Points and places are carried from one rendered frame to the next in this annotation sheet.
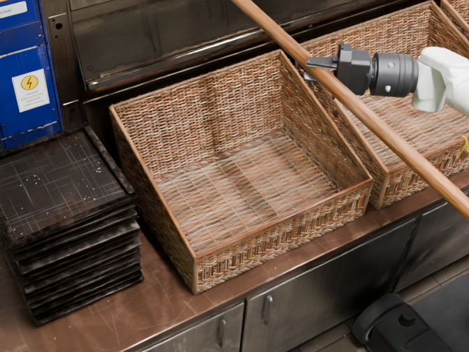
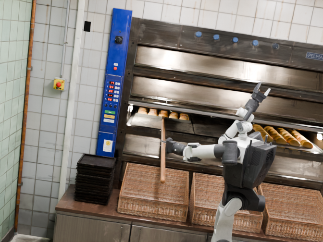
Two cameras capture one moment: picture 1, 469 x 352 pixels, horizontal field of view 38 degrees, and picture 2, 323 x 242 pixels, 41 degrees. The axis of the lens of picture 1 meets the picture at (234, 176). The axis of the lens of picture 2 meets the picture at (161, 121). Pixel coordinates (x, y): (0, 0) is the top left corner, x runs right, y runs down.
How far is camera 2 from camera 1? 2.40 m
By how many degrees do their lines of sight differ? 45
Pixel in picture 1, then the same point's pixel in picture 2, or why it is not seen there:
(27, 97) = (105, 147)
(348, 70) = (167, 143)
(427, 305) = not seen: outside the picture
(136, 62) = (139, 152)
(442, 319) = not seen: outside the picture
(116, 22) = (137, 139)
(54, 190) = (95, 162)
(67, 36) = (122, 136)
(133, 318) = (96, 209)
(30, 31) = (112, 128)
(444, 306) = not seen: outside the picture
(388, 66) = (177, 144)
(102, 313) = (90, 205)
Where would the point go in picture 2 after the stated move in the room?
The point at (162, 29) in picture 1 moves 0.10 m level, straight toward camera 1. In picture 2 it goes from (150, 147) to (144, 149)
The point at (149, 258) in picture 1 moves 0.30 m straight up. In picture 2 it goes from (113, 203) to (118, 169)
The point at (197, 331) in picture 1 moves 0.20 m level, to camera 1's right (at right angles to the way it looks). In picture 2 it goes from (112, 225) to (132, 235)
